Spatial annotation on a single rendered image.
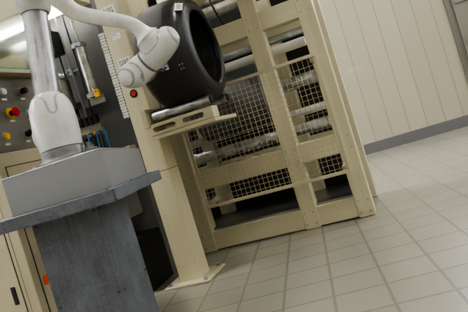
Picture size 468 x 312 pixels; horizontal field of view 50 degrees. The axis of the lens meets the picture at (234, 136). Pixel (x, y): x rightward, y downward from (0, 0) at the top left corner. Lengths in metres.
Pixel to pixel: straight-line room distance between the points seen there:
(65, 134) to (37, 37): 0.50
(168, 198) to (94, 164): 1.07
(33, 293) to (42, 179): 0.62
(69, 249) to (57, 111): 0.48
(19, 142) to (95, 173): 0.77
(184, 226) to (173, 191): 0.20
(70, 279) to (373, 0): 4.96
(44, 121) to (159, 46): 0.50
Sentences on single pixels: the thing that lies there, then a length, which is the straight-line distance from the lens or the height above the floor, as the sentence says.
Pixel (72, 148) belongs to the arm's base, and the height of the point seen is 0.82.
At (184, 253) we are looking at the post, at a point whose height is 0.16.
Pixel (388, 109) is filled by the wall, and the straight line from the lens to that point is 6.00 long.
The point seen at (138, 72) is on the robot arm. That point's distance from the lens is 1.97.
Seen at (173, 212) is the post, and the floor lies 0.39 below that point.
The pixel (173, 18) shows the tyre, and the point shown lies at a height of 1.31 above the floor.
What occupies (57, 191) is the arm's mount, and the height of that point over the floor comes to 0.69.
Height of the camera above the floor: 0.71
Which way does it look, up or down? 1 degrees down
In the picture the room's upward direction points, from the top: 17 degrees counter-clockwise
